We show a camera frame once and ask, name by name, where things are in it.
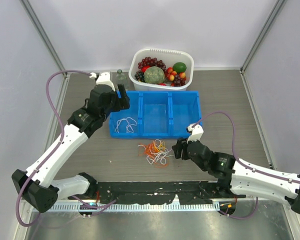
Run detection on white cable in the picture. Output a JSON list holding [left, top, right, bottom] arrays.
[[114, 116, 138, 135]]

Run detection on orange cable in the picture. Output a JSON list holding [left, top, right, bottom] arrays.
[[137, 139, 177, 169]]

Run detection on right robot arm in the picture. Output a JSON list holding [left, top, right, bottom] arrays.
[[172, 138, 300, 215]]

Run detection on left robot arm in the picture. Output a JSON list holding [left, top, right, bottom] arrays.
[[11, 84, 130, 213]]

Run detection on clear glass bottle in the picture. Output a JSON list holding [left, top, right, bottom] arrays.
[[115, 69, 129, 91]]

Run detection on left blue bin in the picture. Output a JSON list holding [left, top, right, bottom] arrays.
[[108, 91, 139, 139]]

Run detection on dark grape bunch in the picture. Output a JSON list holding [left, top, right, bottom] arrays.
[[134, 70, 145, 83]]

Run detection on green melon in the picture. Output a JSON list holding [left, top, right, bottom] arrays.
[[144, 66, 165, 84]]

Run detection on right blue bin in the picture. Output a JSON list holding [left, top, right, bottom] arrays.
[[169, 91, 202, 139]]

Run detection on red grape bunch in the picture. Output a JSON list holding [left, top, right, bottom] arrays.
[[137, 56, 167, 70]]

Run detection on red yellow peaches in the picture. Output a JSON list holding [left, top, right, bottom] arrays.
[[165, 67, 187, 87]]

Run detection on white plastic basket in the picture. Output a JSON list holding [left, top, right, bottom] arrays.
[[128, 48, 194, 91]]

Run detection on green mango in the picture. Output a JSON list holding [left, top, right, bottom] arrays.
[[172, 62, 187, 74]]

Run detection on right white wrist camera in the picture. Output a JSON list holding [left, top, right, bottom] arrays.
[[186, 123, 204, 143]]

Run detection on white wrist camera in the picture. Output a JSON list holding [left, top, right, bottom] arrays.
[[186, 123, 204, 143], [89, 71, 116, 91]]

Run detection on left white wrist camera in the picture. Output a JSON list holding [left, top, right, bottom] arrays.
[[89, 71, 116, 91]]

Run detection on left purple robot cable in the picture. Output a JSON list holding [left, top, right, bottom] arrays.
[[15, 69, 117, 227]]

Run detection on white slotted cable duct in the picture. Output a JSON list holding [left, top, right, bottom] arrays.
[[47, 201, 220, 213]]

